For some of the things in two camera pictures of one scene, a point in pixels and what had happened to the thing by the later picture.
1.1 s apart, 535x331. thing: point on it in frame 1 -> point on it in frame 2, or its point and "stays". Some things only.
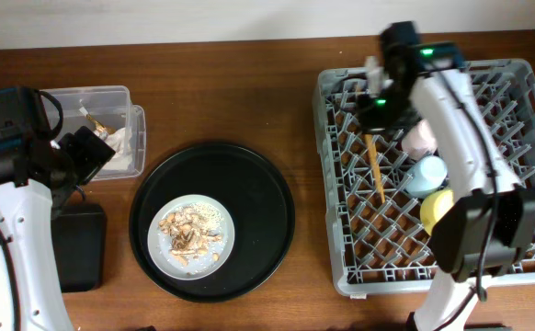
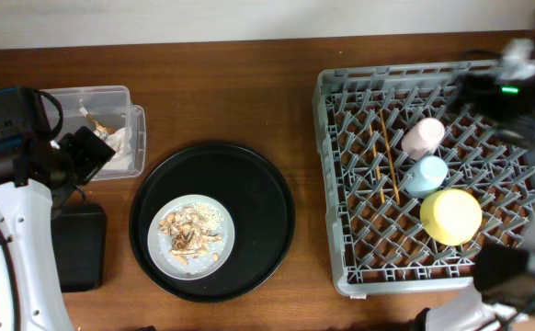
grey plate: x=191 y=236 stays
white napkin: x=120 y=141 stays
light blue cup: x=427 y=175 stays
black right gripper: x=371 y=122 -> x=479 y=86
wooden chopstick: x=376 y=164 -> x=392 y=174
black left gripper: x=92 y=152 stays
